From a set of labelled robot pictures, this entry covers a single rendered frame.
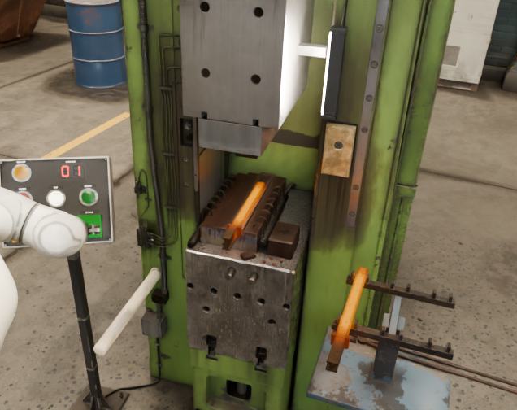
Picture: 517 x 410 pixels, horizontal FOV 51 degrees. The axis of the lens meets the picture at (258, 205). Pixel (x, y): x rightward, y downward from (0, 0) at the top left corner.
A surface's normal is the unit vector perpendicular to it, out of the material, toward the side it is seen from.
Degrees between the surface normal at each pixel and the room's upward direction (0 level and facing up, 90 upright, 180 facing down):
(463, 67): 90
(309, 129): 90
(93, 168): 60
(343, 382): 0
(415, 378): 0
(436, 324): 0
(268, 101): 90
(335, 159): 90
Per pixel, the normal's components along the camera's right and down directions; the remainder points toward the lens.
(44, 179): 0.16, 0.00
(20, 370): 0.04, -0.86
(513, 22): -0.37, 0.47
